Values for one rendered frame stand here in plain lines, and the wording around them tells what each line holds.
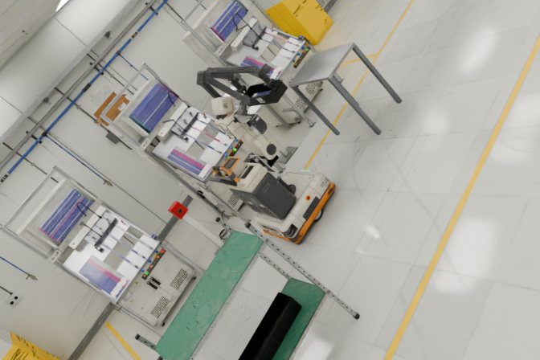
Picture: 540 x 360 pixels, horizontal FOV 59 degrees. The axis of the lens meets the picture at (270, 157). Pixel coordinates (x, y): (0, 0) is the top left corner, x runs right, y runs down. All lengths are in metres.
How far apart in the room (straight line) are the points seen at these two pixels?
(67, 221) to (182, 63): 3.14
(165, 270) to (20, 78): 3.05
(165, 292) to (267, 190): 1.86
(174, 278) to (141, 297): 0.40
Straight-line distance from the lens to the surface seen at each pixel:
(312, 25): 7.97
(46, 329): 6.96
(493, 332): 2.96
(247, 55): 5.94
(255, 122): 4.24
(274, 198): 4.20
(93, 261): 5.15
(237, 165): 4.19
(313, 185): 4.37
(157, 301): 5.42
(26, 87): 6.74
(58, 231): 5.20
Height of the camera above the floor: 2.38
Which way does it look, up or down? 23 degrees down
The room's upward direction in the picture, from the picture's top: 47 degrees counter-clockwise
